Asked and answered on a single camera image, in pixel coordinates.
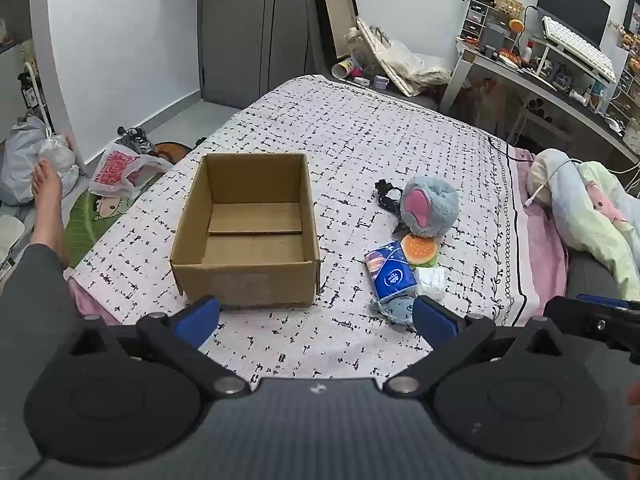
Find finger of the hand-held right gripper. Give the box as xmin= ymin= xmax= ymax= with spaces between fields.
xmin=544 ymin=294 xmax=640 ymax=352

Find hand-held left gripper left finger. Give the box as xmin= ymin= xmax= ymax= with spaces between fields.
xmin=65 ymin=296 xmax=252 ymax=402

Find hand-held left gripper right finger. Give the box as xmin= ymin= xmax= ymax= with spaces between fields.
xmin=383 ymin=295 xmax=569 ymax=402

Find white soft bundle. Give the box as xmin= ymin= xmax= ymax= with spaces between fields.
xmin=415 ymin=266 xmax=448 ymax=301

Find blue-grey plush toy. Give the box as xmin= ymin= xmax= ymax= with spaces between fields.
xmin=370 ymin=294 xmax=418 ymax=332

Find blue tissue pack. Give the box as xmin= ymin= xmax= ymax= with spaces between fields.
xmin=365 ymin=241 xmax=418 ymax=303

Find brown cardboard box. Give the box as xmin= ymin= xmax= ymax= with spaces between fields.
xmin=170 ymin=152 xmax=321 ymax=309

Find grey and pink plush toy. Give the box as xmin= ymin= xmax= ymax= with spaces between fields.
xmin=398 ymin=176 xmax=460 ymax=237

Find pastel duvet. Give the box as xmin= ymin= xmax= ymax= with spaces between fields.
xmin=527 ymin=148 xmax=640 ymax=301

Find green cartoon floor mat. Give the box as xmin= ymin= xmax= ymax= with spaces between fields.
xmin=62 ymin=180 xmax=166 ymax=268

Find brown wooden object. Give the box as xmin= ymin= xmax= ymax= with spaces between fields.
xmin=152 ymin=142 xmax=193 ymax=163

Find pink and white plastic bag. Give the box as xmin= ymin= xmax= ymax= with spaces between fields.
xmin=89 ymin=141 xmax=173 ymax=200

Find person's leg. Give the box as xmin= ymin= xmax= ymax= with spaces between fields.
xmin=0 ymin=157 xmax=88 ymax=480

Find black and white shoe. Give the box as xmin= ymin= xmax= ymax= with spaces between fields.
xmin=117 ymin=127 xmax=156 ymax=153

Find white black-patterned bed sheet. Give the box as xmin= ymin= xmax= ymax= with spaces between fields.
xmin=67 ymin=74 xmax=543 ymax=381

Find small white plastic bag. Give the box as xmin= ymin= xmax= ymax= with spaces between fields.
xmin=39 ymin=132 xmax=81 ymax=192

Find cardboard tubes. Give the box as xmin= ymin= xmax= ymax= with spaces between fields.
xmin=525 ymin=97 xmax=553 ymax=123

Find white desk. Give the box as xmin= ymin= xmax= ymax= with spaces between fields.
xmin=440 ymin=47 xmax=640 ymax=166

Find large white plastic bag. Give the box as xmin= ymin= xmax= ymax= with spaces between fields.
xmin=0 ymin=115 xmax=51 ymax=206

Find beige tote bag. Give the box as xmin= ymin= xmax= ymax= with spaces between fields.
xmin=357 ymin=19 xmax=451 ymax=97

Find paper cup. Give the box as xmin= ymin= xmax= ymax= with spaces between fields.
xmin=331 ymin=58 xmax=362 ymax=81

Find white keyboard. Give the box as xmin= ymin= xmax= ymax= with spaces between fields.
xmin=542 ymin=16 xmax=617 ymax=82

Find white monitor riser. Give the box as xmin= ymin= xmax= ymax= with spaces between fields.
xmin=527 ymin=35 xmax=616 ymax=106

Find dark bottle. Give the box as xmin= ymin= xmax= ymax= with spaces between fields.
xmin=19 ymin=72 xmax=41 ymax=108

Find grey box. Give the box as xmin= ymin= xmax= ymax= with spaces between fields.
xmin=482 ymin=22 xmax=511 ymax=51

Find clear plastic bottle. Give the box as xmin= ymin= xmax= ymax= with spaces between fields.
xmin=346 ymin=26 xmax=368 ymax=56

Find grey wardrobe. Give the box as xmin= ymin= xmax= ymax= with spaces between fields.
xmin=197 ymin=0 xmax=321 ymax=108

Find small drawer organizer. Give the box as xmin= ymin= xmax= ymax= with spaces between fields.
xmin=460 ymin=0 xmax=501 ymax=41

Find black monitor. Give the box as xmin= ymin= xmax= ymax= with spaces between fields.
xmin=537 ymin=0 xmax=612 ymax=51

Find white charging cable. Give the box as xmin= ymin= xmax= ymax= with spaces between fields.
xmin=524 ymin=160 xmax=583 ymax=206

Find black cable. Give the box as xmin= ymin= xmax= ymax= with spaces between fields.
xmin=487 ymin=136 xmax=536 ymax=163

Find black picture frame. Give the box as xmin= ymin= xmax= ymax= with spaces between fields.
xmin=305 ymin=0 xmax=361 ymax=61

